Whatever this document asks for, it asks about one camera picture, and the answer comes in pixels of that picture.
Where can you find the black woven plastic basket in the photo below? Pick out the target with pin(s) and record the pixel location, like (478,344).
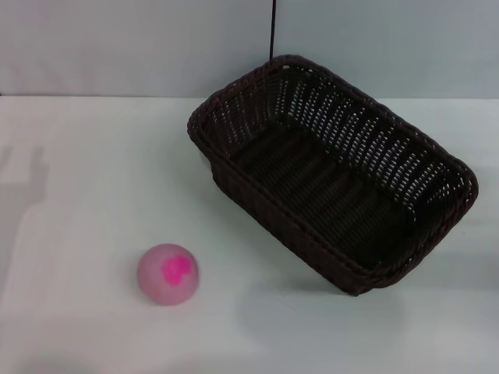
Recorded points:
(331,202)

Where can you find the pink peach toy ball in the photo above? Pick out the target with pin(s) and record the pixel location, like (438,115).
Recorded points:
(163,284)

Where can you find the black vertical wall strip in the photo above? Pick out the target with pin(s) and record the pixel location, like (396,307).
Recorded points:
(271,27)

